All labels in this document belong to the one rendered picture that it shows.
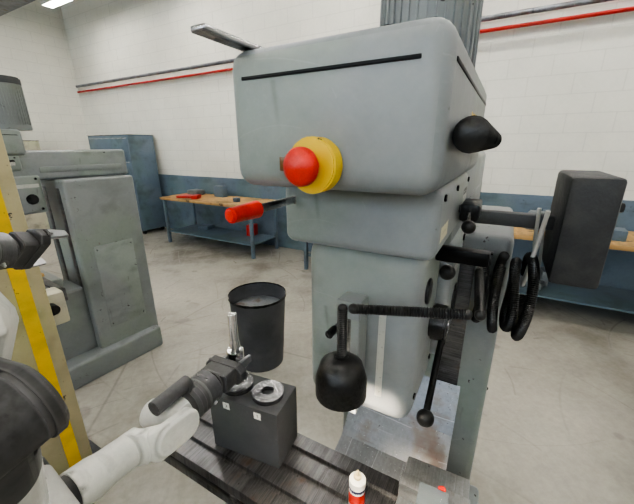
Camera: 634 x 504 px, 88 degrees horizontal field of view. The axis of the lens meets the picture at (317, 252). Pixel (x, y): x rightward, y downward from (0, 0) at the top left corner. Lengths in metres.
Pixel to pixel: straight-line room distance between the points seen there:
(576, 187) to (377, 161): 0.48
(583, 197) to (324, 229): 0.48
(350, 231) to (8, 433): 0.43
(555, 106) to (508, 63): 0.71
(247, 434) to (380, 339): 0.60
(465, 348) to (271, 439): 0.60
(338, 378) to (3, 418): 0.34
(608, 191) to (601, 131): 4.06
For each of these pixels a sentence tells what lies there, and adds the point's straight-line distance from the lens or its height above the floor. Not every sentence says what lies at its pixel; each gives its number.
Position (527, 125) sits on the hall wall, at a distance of 4.76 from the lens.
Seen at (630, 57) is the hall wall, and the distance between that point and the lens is 4.91.
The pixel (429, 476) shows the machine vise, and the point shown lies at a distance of 1.03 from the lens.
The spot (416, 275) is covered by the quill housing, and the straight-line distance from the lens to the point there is 0.51.
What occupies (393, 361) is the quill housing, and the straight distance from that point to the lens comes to 0.59.
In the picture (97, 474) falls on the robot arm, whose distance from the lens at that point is 0.77.
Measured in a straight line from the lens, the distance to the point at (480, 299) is 0.49.
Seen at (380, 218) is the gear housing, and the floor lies 1.69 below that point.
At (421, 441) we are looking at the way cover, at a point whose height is 0.93.
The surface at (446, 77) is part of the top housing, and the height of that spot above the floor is 1.84.
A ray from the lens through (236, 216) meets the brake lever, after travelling 0.41.
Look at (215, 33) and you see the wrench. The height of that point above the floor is 1.89.
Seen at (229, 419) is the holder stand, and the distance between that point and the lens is 1.07.
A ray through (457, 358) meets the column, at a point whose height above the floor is 1.18.
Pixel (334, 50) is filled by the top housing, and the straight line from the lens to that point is 0.38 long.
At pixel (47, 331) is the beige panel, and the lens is 2.19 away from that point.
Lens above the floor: 1.78
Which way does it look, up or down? 18 degrees down
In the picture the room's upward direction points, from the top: straight up
